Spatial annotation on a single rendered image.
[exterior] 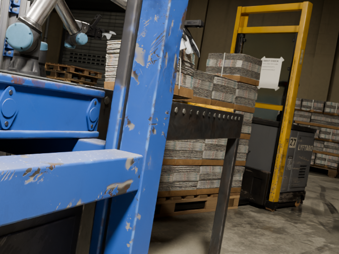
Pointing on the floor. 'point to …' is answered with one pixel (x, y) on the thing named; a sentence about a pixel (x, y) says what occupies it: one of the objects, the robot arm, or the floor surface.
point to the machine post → (140, 120)
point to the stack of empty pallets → (59, 69)
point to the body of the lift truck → (306, 151)
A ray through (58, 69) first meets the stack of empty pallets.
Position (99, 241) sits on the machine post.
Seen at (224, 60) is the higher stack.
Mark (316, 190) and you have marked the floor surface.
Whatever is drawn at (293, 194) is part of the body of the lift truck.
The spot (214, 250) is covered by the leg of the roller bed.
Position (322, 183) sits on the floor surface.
